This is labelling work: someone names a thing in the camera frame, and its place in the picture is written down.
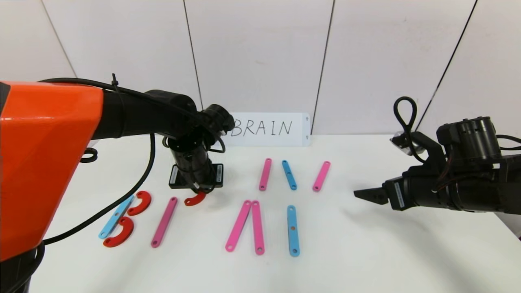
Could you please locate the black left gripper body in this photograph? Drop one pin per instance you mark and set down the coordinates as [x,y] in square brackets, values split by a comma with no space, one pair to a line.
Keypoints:
[176,177]

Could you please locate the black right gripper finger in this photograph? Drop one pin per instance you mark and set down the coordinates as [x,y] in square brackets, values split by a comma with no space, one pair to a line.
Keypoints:
[374,196]
[381,187]

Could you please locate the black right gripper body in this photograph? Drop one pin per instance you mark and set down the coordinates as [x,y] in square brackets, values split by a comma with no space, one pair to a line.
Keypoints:
[397,195]

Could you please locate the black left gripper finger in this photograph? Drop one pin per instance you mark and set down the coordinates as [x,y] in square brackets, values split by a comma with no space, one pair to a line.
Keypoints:
[202,190]
[193,189]

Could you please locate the red curved piece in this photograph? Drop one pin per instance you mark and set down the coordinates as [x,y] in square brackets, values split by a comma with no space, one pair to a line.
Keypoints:
[127,238]
[195,201]
[145,203]

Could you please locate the pink bar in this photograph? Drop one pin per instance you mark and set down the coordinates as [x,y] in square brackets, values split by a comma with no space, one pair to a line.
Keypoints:
[257,228]
[265,175]
[165,221]
[238,225]
[321,176]

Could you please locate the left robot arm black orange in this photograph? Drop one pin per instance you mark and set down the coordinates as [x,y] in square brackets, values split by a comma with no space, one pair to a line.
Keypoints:
[40,162]

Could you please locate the white card reading BRAIN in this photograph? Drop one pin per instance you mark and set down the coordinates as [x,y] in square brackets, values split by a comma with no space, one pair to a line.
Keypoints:
[299,138]

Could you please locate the blue bar with middle hole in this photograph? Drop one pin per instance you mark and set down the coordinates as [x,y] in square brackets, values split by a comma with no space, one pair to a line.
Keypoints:
[112,223]
[293,238]

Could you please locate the blue flat bar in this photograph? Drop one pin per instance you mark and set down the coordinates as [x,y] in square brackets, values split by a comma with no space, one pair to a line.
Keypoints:
[289,175]

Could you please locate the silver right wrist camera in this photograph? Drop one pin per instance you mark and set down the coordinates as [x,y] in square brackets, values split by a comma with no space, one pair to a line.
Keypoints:
[401,142]

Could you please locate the black right camera bracket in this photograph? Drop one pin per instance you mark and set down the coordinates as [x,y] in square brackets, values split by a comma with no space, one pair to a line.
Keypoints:
[431,150]

